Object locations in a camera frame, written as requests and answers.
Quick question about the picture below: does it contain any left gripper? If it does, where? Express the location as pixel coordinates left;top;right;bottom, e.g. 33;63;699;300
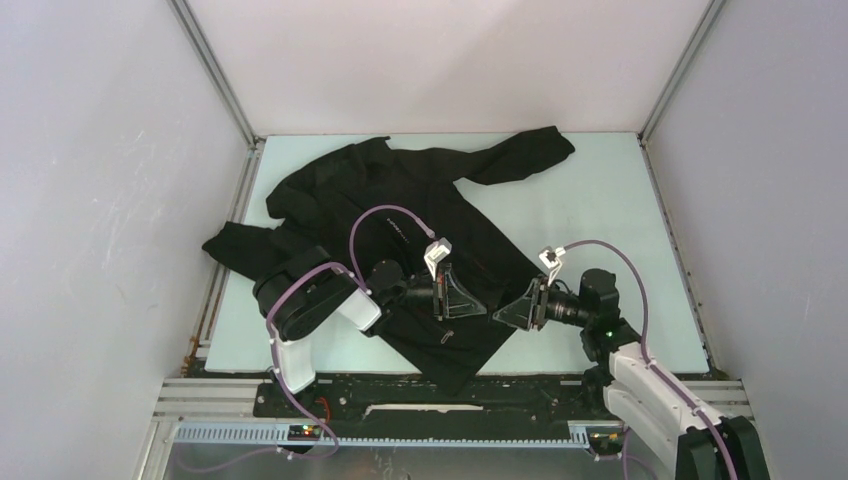
384;261;485;319

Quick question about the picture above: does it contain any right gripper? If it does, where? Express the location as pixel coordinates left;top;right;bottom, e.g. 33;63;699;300
492;275;593;331

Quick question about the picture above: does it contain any black jacket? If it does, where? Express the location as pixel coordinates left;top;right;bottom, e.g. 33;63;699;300
201;125;576;396

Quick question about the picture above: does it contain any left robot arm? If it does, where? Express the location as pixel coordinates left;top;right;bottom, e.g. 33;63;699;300
253;240;488;417

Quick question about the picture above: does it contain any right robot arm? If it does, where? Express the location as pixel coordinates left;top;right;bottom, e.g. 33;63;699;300
493;269;770;479

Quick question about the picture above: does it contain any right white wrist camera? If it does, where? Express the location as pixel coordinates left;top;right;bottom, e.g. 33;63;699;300
539;246;566;285

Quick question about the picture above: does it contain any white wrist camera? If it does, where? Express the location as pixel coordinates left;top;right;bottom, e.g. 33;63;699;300
539;246;566;285
423;237;452;280

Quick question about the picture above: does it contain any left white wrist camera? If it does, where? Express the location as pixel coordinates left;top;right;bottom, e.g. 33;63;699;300
423;237;452;280

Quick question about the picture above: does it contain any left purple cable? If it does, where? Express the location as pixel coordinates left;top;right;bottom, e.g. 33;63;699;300
264;204;437;399

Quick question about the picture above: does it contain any grey slotted cable duct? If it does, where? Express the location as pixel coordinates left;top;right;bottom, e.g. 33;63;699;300
174;422;589;449

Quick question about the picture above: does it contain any right aluminium frame post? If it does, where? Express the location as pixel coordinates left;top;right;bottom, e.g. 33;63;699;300
637;0;729;371

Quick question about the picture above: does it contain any aluminium frame post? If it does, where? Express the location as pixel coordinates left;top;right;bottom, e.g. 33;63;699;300
168;0;264;359
637;0;729;371

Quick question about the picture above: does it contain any left aluminium frame post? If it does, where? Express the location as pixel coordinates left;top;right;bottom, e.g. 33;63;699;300
168;0;264;359

